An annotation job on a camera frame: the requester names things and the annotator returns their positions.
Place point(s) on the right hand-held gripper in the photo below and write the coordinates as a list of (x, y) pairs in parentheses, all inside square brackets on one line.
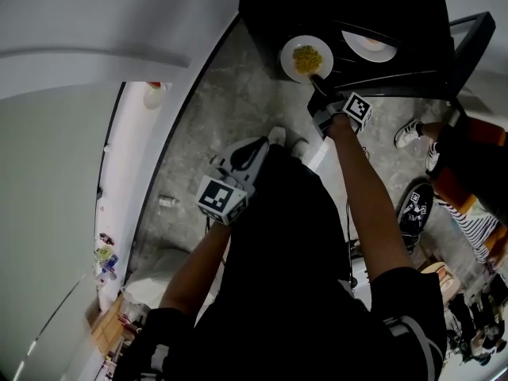
[(357, 107)]

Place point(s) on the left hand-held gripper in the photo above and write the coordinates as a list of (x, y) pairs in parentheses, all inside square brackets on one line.
[(230, 161)]

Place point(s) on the white plate of yellow food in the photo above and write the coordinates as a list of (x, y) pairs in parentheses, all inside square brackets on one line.
[(305, 58)]

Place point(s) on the white plate of pale food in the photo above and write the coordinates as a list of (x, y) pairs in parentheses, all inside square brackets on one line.
[(371, 46)]

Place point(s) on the white fridge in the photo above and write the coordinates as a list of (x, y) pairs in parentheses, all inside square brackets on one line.
[(131, 165)]

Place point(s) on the white plate of red food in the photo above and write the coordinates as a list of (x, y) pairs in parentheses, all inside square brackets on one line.
[(154, 95)]

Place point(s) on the person's left forearm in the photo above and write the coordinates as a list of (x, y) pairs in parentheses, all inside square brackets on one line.
[(194, 268)]

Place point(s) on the person's right forearm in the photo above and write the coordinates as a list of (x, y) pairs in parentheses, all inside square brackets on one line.
[(365, 197)]

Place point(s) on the person's white shoe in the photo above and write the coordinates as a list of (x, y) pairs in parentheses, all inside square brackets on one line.
[(278, 134), (300, 148)]

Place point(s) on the crushed plastic bottle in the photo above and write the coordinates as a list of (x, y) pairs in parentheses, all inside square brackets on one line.
[(168, 201)]

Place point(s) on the person's black clothing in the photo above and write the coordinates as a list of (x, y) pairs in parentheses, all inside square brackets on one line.
[(285, 272)]

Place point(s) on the white plastic bag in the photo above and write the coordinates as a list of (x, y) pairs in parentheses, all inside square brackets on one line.
[(155, 278)]

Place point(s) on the red bottle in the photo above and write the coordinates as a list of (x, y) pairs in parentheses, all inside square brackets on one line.
[(106, 238)]

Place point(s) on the black patterned shoe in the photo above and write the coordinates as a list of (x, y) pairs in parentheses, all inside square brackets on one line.
[(414, 208)]

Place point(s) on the blue bottle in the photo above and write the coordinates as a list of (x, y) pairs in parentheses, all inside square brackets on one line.
[(112, 260)]

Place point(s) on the yellow green packet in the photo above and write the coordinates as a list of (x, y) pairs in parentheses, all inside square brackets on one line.
[(104, 253)]

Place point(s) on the black framed glass panel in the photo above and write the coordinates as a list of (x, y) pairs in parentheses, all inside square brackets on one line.
[(474, 34)]

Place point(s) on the clear plastic bottle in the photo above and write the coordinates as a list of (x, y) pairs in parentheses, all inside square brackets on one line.
[(105, 276)]

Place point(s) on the round wooden stool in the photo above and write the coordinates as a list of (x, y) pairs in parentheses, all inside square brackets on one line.
[(436, 272)]

